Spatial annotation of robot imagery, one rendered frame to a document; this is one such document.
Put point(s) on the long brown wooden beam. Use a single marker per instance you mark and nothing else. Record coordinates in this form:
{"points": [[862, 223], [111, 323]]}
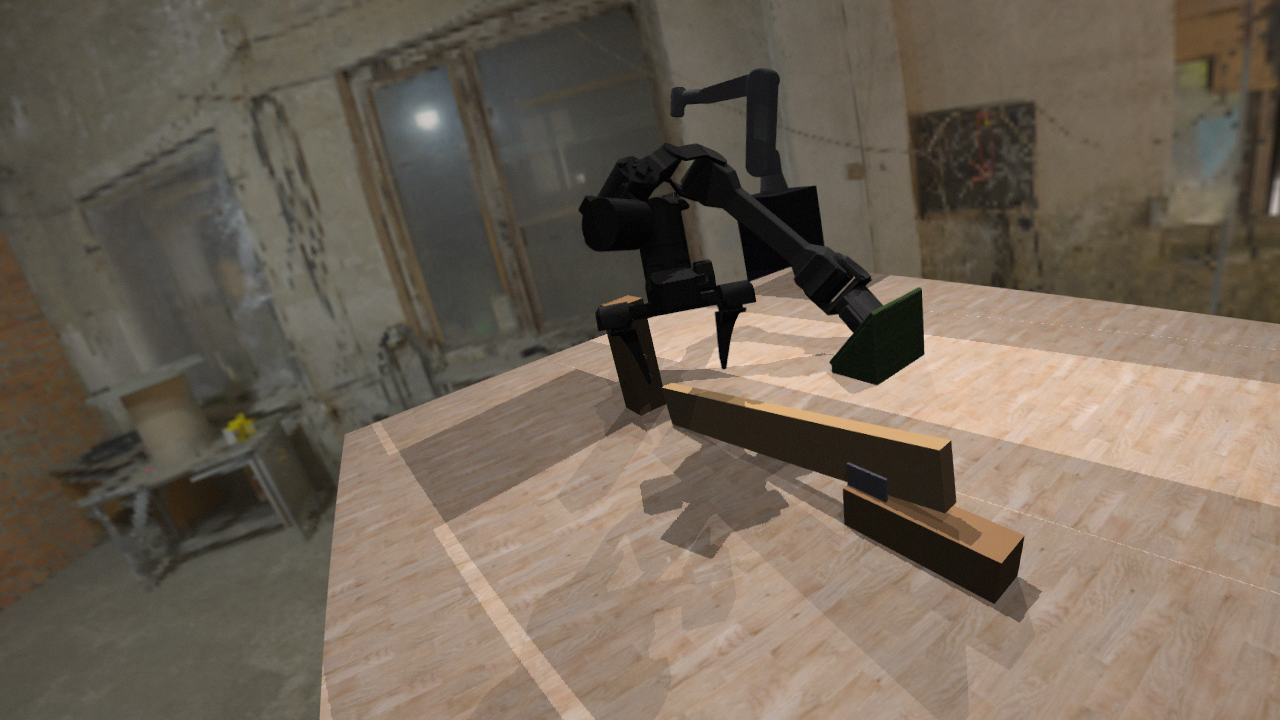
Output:
{"points": [[919, 468]]}

